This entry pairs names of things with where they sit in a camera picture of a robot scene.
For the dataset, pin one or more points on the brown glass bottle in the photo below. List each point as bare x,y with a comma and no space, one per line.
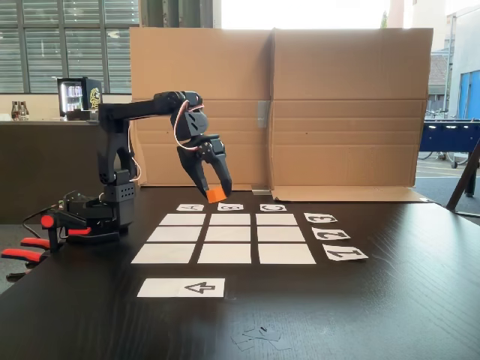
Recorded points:
24,111
15,111

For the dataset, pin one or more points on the red black bar clamp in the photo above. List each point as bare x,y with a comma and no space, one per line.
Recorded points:
78,231
22,256

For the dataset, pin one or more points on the brown counter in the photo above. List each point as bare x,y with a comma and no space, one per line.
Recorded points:
22,168

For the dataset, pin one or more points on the paper sheet number 3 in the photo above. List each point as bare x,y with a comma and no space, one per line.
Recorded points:
320,218

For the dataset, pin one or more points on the paper sheet letter A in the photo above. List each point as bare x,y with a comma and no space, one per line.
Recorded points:
190,207

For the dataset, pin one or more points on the blue foosball table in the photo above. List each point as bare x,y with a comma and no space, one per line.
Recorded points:
450,137

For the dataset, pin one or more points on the grey tape strip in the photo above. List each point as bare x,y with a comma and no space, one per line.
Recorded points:
263,112
261,190

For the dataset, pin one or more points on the brown cardboard box panel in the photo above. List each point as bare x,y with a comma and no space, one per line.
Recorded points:
225,67
348,75

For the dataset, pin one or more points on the paper sheet letter C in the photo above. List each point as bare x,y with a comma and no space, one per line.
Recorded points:
273,207

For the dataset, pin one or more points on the paper sheet number 1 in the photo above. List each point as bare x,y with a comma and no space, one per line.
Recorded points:
345,254

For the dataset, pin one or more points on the white paper grid sheet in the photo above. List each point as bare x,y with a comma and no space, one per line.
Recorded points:
225,253

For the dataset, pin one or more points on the dark wooden stand leg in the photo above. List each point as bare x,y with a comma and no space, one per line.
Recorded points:
463,183

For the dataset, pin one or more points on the round orange token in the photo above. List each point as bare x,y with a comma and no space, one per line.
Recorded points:
216,195

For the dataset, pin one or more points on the paper sheet letter B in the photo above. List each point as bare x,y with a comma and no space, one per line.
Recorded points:
230,207

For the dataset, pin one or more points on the paper sheet number 2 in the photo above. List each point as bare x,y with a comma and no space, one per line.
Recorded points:
330,234

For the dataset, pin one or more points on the black mini fridge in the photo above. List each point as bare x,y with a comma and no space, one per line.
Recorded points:
75,93

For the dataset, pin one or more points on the white arrow paper sheet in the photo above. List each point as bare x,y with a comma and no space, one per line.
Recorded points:
161,288

